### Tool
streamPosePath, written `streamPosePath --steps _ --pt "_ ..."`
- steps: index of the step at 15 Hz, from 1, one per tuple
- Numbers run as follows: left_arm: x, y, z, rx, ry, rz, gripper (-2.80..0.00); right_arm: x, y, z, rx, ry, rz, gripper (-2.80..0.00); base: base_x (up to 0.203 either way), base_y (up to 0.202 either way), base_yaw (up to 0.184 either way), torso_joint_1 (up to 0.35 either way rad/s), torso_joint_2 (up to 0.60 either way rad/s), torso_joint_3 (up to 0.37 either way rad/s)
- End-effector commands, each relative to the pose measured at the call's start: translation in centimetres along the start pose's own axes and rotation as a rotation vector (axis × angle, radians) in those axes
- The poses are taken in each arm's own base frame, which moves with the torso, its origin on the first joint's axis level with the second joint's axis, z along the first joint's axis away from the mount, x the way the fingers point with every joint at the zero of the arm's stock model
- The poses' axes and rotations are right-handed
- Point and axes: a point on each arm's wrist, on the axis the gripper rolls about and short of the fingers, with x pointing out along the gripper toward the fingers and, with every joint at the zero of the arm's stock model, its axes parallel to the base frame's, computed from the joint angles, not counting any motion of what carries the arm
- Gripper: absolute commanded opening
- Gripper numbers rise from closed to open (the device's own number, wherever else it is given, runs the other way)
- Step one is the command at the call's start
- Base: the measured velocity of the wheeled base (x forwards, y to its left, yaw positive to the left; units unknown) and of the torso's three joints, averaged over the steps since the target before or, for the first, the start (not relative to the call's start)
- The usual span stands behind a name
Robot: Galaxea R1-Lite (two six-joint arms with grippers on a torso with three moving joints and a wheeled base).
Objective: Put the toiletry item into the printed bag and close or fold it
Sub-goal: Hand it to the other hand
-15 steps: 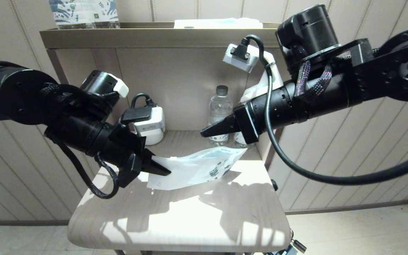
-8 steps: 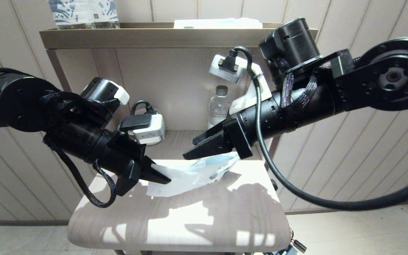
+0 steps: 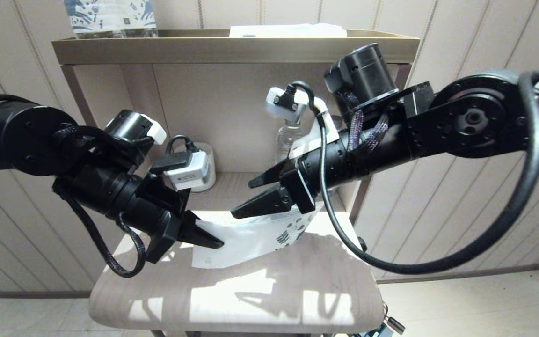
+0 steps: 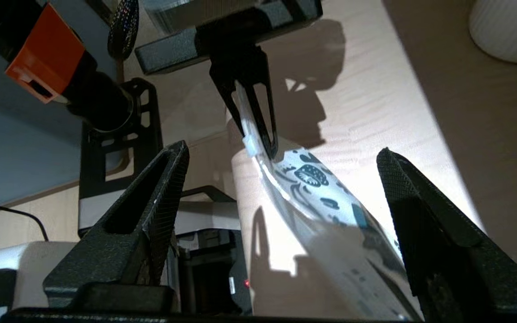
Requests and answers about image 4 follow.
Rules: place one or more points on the white blue-patterned zip pouch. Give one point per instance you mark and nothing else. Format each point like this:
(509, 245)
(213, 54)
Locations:
(330, 215)

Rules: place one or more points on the orange plastic tab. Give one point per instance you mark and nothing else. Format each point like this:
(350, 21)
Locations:
(47, 54)

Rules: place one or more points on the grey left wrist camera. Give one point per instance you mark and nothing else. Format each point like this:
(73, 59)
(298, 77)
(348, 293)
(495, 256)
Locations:
(177, 13)

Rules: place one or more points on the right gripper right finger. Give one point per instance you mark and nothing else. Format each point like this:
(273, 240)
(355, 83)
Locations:
(456, 260)

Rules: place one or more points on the white ribbed mug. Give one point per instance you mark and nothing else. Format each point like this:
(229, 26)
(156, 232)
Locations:
(514, 27)

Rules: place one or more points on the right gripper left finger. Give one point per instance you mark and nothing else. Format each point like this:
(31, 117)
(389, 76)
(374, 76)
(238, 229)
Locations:
(124, 255)

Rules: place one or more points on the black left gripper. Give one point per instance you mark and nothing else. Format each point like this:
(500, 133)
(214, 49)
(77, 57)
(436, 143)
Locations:
(240, 31)

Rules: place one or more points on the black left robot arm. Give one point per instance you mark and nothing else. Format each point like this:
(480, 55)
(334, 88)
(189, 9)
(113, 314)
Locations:
(97, 103)

